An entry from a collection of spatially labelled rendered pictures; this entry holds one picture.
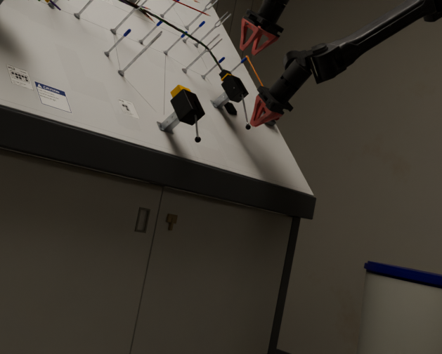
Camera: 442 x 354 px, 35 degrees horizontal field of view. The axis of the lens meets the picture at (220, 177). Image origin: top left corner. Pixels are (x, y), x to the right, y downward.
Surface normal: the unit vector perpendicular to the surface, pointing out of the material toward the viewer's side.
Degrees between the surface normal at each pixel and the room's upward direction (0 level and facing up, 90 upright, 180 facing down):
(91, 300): 90
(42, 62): 48
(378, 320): 94
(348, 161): 90
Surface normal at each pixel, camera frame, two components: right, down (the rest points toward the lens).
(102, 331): 0.77, 0.11
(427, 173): -0.70, -0.18
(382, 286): -0.87, -0.14
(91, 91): 0.70, -0.58
